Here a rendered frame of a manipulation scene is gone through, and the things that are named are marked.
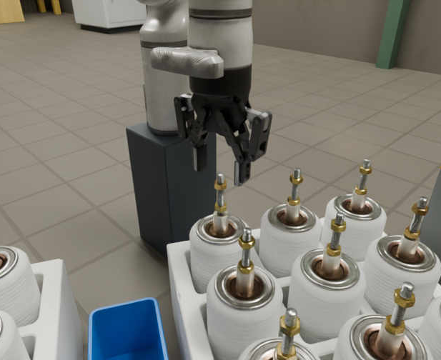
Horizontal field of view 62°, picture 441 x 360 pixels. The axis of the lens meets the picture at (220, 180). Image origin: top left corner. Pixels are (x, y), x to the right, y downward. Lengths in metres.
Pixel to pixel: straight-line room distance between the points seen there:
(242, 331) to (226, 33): 0.33
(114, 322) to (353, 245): 0.41
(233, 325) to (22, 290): 0.29
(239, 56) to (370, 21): 2.62
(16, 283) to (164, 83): 0.42
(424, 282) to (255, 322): 0.23
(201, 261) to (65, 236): 0.55
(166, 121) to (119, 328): 0.39
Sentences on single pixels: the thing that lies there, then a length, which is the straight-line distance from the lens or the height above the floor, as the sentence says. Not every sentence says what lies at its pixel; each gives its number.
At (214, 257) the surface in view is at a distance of 0.53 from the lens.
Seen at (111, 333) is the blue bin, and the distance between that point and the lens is 0.69.
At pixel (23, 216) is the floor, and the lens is 1.16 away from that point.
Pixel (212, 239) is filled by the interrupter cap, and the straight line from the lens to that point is 0.54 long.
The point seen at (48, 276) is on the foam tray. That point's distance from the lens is 0.65.
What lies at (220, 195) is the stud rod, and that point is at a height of 0.31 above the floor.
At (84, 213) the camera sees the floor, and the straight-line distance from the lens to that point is 1.10.
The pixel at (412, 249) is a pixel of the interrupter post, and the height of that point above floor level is 0.27.
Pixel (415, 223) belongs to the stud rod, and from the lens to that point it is 0.55.
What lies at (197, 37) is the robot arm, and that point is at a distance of 0.42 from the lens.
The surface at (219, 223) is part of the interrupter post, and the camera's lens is 0.54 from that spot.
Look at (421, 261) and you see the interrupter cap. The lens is 0.57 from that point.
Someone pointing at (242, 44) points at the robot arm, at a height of 0.52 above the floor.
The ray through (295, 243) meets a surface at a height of 0.24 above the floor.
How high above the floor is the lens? 0.59
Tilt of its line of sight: 30 degrees down
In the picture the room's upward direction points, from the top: straight up
